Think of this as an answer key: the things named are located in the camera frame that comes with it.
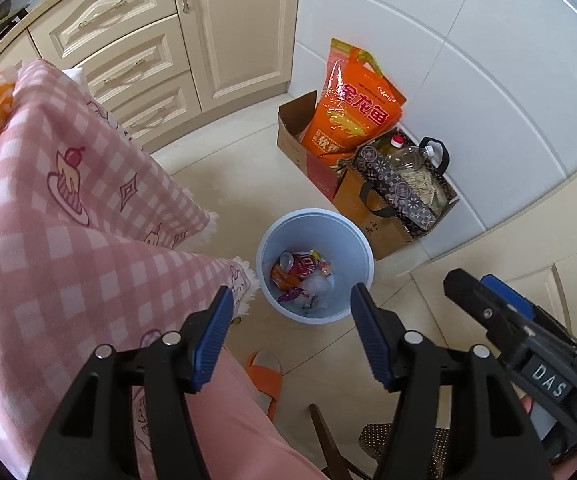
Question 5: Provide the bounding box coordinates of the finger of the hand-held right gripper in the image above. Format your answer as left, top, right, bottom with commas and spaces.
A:
481, 274, 577, 353
443, 269, 534, 356

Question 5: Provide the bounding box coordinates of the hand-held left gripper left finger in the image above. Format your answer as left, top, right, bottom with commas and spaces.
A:
27, 285, 235, 480

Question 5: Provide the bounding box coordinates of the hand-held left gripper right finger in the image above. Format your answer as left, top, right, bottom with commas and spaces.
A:
350, 282, 552, 480

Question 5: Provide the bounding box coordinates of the clear knotted plastic bag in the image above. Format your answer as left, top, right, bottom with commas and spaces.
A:
299, 277, 337, 301

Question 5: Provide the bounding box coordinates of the red snack bag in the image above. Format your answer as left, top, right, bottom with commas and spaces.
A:
278, 251, 327, 281

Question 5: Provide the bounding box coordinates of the light blue plastic bin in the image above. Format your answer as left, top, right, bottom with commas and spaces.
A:
256, 208, 374, 323

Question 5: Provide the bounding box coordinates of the orange slipper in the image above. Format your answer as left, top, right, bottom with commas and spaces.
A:
245, 351, 285, 420

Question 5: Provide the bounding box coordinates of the person's pink trouser leg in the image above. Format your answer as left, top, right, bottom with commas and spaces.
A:
133, 345, 329, 480

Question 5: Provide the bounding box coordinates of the patterned brown paper bag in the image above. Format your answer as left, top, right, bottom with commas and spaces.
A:
333, 130, 460, 261

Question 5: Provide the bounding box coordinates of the dark wooden chair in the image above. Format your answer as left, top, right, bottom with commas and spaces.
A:
309, 402, 452, 480

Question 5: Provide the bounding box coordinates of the beige textured packet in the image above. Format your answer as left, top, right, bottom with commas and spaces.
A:
399, 165, 450, 217

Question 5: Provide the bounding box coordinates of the pink checked tablecloth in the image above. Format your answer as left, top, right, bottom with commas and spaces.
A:
0, 59, 262, 480

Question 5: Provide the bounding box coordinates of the clear oil bottle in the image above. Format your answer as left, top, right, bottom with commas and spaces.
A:
376, 135, 429, 173

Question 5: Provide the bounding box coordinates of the brown cardboard box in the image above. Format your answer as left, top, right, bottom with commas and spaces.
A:
277, 91, 349, 203

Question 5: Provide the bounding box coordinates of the orange rice bag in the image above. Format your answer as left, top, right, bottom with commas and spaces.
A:
301, 37, 407, 161

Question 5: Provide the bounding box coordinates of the cream cabinet drawer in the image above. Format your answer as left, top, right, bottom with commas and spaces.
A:
28, 0, 176, 63
71, 15, 192, 106
101, 72, 202, 153

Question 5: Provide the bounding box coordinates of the cream cabinet door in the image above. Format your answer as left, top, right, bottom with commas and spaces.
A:
171, 0, 302, 113

